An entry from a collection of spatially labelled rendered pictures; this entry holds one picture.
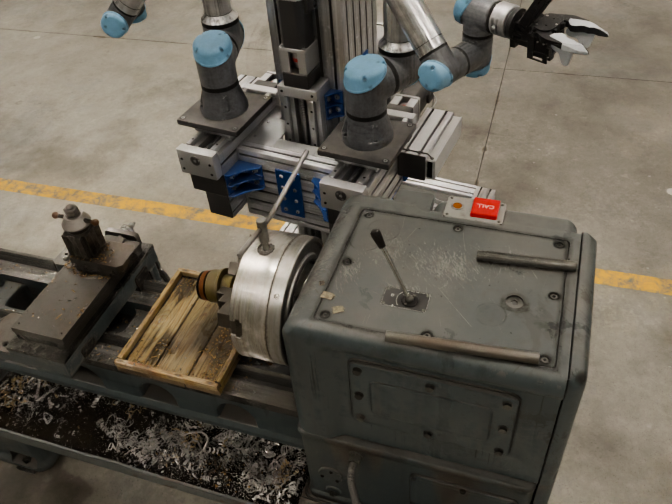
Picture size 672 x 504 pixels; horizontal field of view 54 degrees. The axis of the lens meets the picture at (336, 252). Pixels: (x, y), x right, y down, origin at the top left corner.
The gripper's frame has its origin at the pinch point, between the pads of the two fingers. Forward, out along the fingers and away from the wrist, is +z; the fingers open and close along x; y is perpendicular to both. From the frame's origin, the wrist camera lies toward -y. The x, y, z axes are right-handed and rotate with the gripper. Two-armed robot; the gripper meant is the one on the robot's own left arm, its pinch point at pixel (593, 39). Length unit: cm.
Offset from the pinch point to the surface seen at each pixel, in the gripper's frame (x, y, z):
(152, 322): 97, 57, -67
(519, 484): 66, 63, 32
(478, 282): 50, 26, 9
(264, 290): 80, 27, -26
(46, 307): 115, 46, -85
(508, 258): 41.8, 25.0, 10.0
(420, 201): 38, 28, -17
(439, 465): 74, 62, 17
